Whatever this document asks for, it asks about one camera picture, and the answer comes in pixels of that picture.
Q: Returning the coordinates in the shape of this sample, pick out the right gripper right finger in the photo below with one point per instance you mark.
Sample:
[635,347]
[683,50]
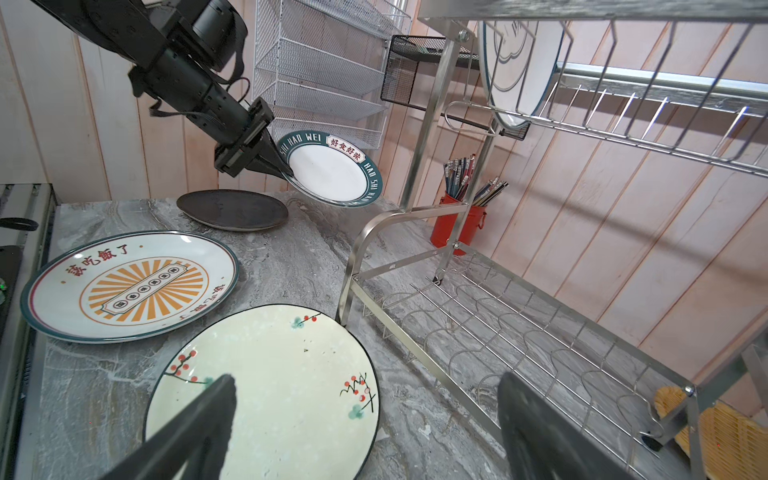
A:
[542,444]

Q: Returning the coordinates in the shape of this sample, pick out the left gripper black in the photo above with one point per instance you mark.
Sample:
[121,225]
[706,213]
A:
[255,150]

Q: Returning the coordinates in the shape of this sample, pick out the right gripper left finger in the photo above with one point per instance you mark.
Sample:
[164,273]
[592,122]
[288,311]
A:
[193,444]

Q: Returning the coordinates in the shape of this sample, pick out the white plate green text rim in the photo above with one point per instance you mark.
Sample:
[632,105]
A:
[330,169]

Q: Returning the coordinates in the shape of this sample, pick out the large orange sunburst plate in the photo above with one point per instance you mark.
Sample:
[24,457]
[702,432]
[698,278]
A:
[130,287]

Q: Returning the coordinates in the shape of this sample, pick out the white plate cloud line pattern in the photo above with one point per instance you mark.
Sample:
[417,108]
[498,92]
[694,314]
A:
[517,61]

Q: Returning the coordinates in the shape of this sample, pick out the stainless steel dish rack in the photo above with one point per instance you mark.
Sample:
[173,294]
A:
[622,274]

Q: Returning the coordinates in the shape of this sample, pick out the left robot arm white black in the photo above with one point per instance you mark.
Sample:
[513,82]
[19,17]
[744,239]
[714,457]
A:
[185,55]

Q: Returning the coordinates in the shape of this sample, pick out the black round plate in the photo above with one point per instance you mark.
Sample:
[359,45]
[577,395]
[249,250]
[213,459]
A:
[233,210]

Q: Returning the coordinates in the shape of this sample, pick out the cream plate red berry pattern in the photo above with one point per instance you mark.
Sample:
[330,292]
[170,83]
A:
[308,403]

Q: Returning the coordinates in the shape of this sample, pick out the utensils in red cup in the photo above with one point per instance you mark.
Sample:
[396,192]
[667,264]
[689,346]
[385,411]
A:
[457,176]

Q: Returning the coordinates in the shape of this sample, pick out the yellow woven round trivet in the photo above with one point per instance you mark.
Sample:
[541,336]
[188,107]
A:
[734,446]

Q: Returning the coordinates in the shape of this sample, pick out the white wire mesh shelf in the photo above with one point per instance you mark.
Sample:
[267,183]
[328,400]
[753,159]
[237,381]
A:
[320,65]

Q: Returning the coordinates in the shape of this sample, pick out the black mesh wall basket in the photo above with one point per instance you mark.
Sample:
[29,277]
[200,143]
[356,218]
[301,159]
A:
[412,62]

